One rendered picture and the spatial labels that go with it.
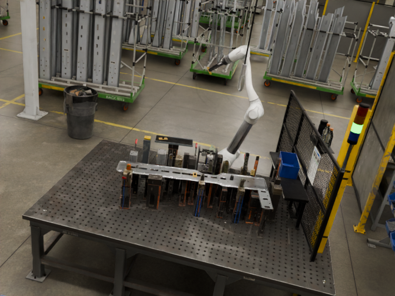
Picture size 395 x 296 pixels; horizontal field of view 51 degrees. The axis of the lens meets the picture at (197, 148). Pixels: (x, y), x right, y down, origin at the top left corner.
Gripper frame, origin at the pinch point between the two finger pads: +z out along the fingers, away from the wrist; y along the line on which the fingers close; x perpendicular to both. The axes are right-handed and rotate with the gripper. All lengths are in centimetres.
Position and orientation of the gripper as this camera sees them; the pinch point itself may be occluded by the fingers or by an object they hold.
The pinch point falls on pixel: (211, 69)
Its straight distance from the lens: 428.0
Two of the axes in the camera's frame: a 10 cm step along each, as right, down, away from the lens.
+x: 4.1, 9.1, 0.2
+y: -5.8, 2.7, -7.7
